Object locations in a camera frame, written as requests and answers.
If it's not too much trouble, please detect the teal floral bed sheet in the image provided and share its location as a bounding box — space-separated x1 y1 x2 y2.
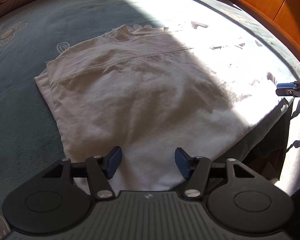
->
0 0 300 239

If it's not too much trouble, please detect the white printed t-shirt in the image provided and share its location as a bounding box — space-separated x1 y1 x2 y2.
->
35 25 290 192

